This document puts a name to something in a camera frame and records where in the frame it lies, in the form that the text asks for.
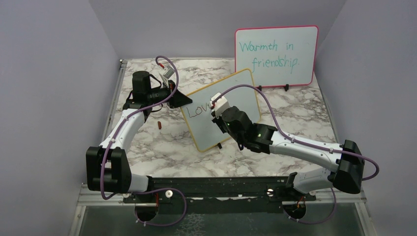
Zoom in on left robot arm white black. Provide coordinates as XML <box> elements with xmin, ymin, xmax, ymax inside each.
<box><xmin>86</xmin><ymin>67</ymin><xmax>192</xmax><ymax>202</ymax></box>

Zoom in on pink board stand feet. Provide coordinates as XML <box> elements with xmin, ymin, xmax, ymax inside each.
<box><xmin>255</xmin><ymin>84</ymin><xmax>290</xmax><ymax>93</ymax></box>

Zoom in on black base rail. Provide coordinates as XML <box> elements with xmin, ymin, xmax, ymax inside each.
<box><xmin>123</xmin><ymin>176</ymin><xmax>316</xmax><ymax>214</ymax></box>

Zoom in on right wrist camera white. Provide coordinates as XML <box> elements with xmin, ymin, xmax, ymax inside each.
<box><xmin>210</xmin><ymin>92</ymin><xmax>230</xmax><ymax>118</ymax></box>

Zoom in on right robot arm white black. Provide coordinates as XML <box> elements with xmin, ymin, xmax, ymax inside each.
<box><xmin>211</xmin><ymin>106</ymin><xmax>364</xmax><ymax>200</ymax></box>

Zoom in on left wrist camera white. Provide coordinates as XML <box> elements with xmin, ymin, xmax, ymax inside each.
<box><xmin>159</xmin><ymin>65</ymin><xmax>175</xmax><ymax>87</ymax></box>

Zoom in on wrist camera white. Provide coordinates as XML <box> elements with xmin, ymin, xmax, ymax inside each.
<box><xmin>210</xmin><ymin>92</ymin><xmax>230</xmax><ymax>118</ymax></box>
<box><xmin>159</xmin><ymin>65</ymin><xmax>175</xmax><ymax>87</ymax></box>

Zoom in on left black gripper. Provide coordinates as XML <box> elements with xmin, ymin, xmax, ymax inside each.
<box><xmin>148</xmin><ymin>80</ymin><xmax>193</xmax><ymax>109</ymax></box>

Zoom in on pink framed whiteboard with writing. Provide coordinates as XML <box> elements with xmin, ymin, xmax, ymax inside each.
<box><xmin>235</xmin><ymin>25</ymin><xmax>319</xmax><ymax>88</ymax></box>

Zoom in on yellow framed whiteboard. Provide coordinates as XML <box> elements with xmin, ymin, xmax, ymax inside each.
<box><xmin>181</xmin><ymin>69</ymin><xmax>262</xmax><ymax>152</ymax></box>

